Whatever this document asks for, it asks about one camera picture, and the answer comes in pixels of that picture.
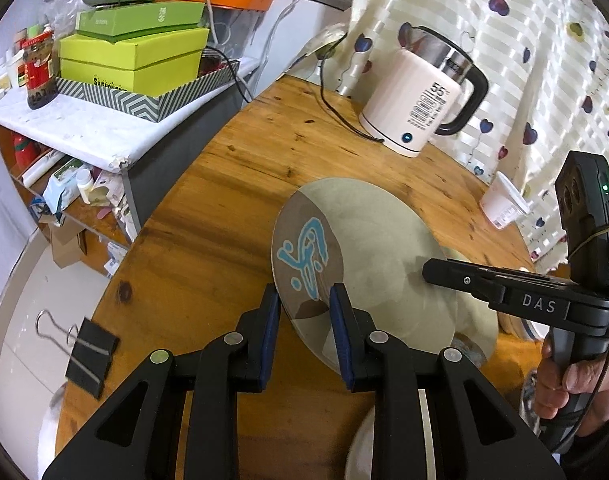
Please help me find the grey round plate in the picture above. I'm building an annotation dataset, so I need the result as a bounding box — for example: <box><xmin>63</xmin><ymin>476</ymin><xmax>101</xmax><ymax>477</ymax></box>
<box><xmin>271</xmin><ymin>178</ymin><xmax>498</xmax><ymax>370</ymax></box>

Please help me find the person's right hand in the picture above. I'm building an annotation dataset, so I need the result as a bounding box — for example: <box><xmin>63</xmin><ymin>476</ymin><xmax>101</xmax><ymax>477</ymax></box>
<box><xmin>533</xmin><ymin>337</ymin><xmax>609</xmax><ymax>437</ymax></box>

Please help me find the white plastic yogurt cup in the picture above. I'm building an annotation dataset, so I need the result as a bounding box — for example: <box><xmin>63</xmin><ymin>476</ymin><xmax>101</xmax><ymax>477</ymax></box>
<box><xmin>479</xmin><ymin>171</ymin><xmax>530</xmax><ymax>230</ymax></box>

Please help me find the black binder clip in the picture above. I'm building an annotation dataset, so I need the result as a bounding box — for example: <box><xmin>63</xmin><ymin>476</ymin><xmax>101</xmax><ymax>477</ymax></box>
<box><xmin>34</xmin><ymin>309</ymin><xmax>120</xmax><ymax>400</ymax></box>

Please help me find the white plate at bottom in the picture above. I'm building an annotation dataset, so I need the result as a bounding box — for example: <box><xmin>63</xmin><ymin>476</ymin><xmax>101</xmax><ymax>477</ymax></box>
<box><xmin>344</xmin><ymin>389</ymin><xmax>437</xmax><ymax>480</ymax></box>

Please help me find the cardboard box on floor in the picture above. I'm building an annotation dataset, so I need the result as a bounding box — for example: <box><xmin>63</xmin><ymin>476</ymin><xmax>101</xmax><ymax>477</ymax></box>
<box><xmin>39</xmin><ymin>216</ymin><xmax>86</xmax><ymax>269</ymax></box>

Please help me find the heart pattern curtain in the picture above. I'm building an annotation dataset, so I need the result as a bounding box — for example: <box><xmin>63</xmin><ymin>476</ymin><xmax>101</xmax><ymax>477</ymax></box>
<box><xmin>324</xmin><ymin>0</ymin><xmax>609</xmax><ymax>271</ymax></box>

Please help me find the white medicine bottle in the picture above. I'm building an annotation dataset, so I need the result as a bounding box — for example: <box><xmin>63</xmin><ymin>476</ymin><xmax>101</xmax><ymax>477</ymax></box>
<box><xmin>76</xmin><ymin>168</ymin><xmax>94</xmax><ymax>205</ymax></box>

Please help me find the lime green box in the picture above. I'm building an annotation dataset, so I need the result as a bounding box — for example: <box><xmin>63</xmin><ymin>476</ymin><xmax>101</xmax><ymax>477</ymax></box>
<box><xmin>59</xmin><ymin>28</ymin><xmax>209</xmax><ymax>96</ymax></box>

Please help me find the red label jar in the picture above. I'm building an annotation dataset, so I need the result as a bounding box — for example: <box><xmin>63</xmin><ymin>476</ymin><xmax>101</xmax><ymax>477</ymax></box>
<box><xmin>22</xmin><ymin>30</ymin><xmax>57</xmax><ymax>110</ymax></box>

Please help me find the dark green flat box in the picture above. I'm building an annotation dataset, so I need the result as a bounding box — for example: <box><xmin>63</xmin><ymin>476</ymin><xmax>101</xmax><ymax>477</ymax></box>
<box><xmin>76</xmin><ymin>0</ymin><xmax>205</xmax><ymax>44</ymax></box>

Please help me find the white electric kettle black handle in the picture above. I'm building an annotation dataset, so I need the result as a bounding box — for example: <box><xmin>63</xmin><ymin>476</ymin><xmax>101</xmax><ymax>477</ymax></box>
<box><xmin>359</xmin><ymin>23</ymin><xmax>489</xmax><ymax>158</ymax></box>

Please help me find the black kettle power cable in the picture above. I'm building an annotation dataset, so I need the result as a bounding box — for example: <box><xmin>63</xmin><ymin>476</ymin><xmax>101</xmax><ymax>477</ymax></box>
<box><xmin>317</xmin><ymin>45</ymin><xmax>386</xmax><ymax>143</ymax></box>

